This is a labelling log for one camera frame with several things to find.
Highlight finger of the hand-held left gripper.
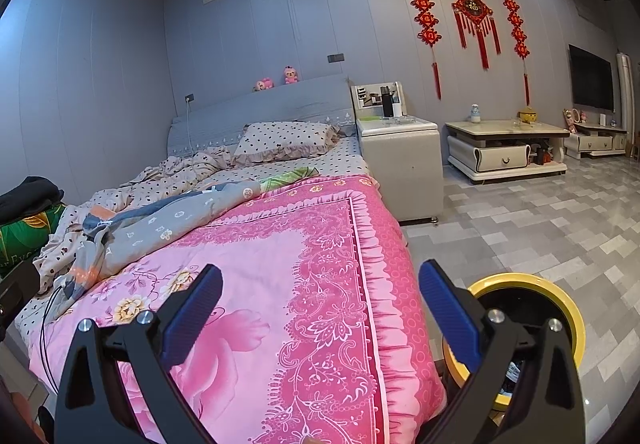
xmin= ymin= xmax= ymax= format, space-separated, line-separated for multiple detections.
xmin=0 ymin=267 xmax=41 ymax=322

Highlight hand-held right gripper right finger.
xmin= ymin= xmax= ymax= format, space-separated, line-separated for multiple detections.
xmin=418 ymin=259 xmax=587 ymax=444

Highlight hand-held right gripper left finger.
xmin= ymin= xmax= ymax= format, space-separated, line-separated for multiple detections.
xmin=52 ymin=264 xmax=223 ymax=444

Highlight black yellow rimmed trash bin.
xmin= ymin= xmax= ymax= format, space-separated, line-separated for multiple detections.
xmin=442 ymin=273 xmax=587 ymax=412

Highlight green floral bundle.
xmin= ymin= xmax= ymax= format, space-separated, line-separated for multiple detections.
xmin=0 ymin=204 xmax=66 ymax=277

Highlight pink floral blanket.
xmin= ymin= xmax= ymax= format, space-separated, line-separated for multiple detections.
xmin=27 ymin=175 xmax=448 ymax=444

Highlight black folded cloth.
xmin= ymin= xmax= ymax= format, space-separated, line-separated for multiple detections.
xmin=0 ymin=176 xmax=66 ymax=225

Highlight grey patterned quilt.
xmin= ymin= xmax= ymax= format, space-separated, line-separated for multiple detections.
xmin=60 ymin=181 xmax=266 ymax=297

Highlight white bedside nightstand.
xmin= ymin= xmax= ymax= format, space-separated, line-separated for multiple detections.
xmin=350 ymin=81 xmax=443 ymax=225

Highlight green patterned cloth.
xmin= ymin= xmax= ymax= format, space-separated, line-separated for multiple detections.
xmin=257 ymin=166 xmax=318 ymax=195

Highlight white marble coffee table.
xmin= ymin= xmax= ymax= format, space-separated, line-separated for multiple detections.
xmin=445 ymin=120 xmax=571 ymax=185

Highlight white polka dot bedsheet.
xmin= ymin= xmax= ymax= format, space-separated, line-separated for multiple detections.
xmin=15 ymin=136 xmax=371 ymax=340

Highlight polka dot ruffled pillow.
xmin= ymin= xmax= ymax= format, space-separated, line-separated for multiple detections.
xmin=232 ymin=121 xmax=343 ymax=165

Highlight grey upholstered bed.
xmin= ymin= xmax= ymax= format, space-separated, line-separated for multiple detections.
xmin=10 ymin=72 xmax=448 ymax=444

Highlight white television stand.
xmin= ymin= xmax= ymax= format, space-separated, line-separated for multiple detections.
xmin=562 ymin=123 xmax=628 ymax=159

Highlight pink doll figure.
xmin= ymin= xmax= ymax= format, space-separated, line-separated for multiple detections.
xmin=562 ymin=108 xmax=588 ymax=135

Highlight white standing air conditioner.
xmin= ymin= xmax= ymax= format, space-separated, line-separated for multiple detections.
xmin=616 ymin=52 xmax=639 ymax=157

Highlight red diamond tassel ornament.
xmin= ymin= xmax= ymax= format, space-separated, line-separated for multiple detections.
xmin=451 ymin=0 xmax=502 ymax=70

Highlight black cable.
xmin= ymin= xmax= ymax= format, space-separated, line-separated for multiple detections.
xmin=40 ymin=281 xmax=71 ymax=392

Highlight wall mounted television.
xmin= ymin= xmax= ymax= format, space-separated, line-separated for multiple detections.
xmin=568 ymin=44 xmax=615 ymax=112

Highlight red knot string ornament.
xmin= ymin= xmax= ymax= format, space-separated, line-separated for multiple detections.
xmin=502 ymin=0 xmax=532 ymax=107
xmin=406 ymin=0 xmax=443 ymax=100

